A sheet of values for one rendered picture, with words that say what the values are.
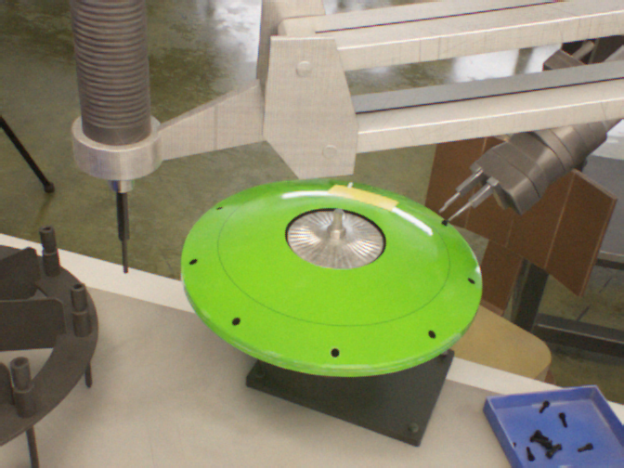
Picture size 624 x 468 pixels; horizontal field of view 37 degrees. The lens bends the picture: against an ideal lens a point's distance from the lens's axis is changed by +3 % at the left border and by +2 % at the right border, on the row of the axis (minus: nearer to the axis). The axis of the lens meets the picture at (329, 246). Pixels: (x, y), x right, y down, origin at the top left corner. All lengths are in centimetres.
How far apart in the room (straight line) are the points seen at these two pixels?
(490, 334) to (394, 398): 60
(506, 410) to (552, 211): 59
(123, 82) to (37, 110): 288
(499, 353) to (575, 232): 23
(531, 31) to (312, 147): 14
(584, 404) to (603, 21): 60
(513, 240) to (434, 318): 76
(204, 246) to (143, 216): 190
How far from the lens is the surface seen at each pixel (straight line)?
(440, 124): 54
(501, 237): 163
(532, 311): 233
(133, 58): 51
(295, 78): 50
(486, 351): 154
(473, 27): 52
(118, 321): 108
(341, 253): 90
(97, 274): 115
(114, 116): 52
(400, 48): 51
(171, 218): 281
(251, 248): 90
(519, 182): 100
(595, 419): 105
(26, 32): 395
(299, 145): 52
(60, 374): 92
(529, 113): 55
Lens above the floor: 164
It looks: 37 degrees down
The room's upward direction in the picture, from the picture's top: 7 degrees clockwise
